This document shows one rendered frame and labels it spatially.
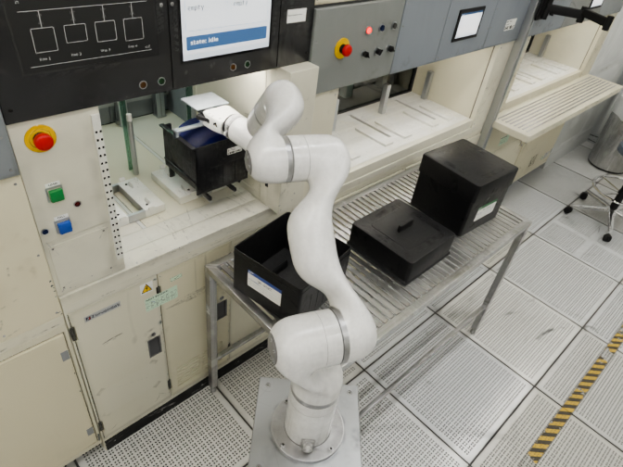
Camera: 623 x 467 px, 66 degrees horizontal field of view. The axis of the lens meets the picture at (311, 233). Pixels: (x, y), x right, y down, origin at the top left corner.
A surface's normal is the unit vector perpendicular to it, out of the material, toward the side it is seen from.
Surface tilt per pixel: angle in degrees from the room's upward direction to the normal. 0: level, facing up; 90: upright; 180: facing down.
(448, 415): 0
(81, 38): 90
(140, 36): 90
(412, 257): 0
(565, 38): 90
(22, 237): 90
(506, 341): 0
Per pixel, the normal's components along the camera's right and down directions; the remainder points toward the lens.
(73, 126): 0.68, 0.51
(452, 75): -0.73, 0.36
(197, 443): 0.11, -0.77
